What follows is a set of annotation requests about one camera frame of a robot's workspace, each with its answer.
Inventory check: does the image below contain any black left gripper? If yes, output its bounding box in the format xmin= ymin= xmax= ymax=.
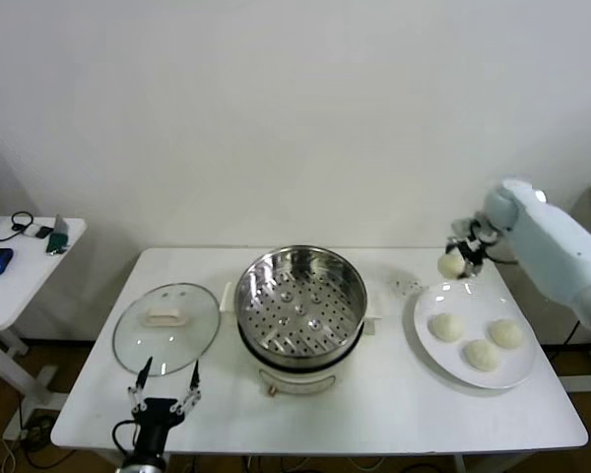
xmin=126 ymin=357 xmax=203 ymax=457

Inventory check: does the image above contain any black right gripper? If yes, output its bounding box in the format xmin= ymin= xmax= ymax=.
xmin=444 ymin=236 xmax=490 ymax=281

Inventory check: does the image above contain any white steamed baozi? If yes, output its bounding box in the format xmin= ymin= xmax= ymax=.
xmin=427 ymin=312 xmax=465 ymax=343
xmin=488 ymin=318 xmax=524 ymax=351
xmin=436 ymin=249 xmax=467 ymax=280
xmin=461 ymin=339 xmax=502 ymax=373

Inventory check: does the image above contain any round glass pot lid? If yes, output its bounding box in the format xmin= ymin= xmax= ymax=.
xmin=112 ymin=282 xmax=222 ymax=378

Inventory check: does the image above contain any stainless steel steamer basket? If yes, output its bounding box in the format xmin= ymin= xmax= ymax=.
xmin=220 ymin=244 xmax=383 ymax=361

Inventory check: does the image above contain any white oval plate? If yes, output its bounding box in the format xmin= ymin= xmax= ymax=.
xmin=413 ymin=281 xmax=538 ymax=390

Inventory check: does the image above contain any white electric cooker pot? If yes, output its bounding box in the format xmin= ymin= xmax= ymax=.
xmin=220 ymin=283 xmax=383 ymax=398

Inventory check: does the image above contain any white side table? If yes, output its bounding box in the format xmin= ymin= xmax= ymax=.
xmin=0 ymin=215 xmax=88 ymax=426

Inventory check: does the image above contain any green flat item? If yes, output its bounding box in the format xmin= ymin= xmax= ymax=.
xmin=46 ymin=230 xmax=73 ymax=256

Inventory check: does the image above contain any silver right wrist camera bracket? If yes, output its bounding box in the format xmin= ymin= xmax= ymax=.
xmin=450 ymin=214 xmax=501 ymax=247

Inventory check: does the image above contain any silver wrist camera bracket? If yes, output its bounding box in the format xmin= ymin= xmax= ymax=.
xmin=121 ymin=451 xmax=168 ymax=473
xmin=450 ymin=214 xmax=501 ymax=247

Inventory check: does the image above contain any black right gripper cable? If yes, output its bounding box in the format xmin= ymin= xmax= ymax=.
xmin=487 ymin=243 xmax=521 ymax=265

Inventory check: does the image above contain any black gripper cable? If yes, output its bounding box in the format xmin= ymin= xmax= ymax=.
xmin=111 ymin=418 xmax=140 ymax=457
xmin=487 ymin=243 xmax=521 ymax=265

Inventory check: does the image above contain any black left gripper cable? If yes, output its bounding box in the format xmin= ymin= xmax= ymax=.
xmin=111 ymin=418 xmax=140 ymax=457

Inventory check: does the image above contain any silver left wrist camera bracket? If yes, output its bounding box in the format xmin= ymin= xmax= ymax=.
xmin=121 ymin=451 xmax=168 ymax=473

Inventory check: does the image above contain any black floor cable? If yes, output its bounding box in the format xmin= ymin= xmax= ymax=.
xmin=19 ymin=413 xmax=55 ymax=469

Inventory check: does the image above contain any black power cable with plug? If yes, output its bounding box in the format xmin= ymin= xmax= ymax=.
xmin=563 ymin=317 xmax=586 ymax=349

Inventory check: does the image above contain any white floor cable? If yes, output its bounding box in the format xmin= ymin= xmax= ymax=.
xmin=0 ymin=436 xmax=19 ymax=473

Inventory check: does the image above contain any thin black looped cable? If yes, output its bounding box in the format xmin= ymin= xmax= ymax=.
xmin=0 ymin=211 xmax=35 ymax=244

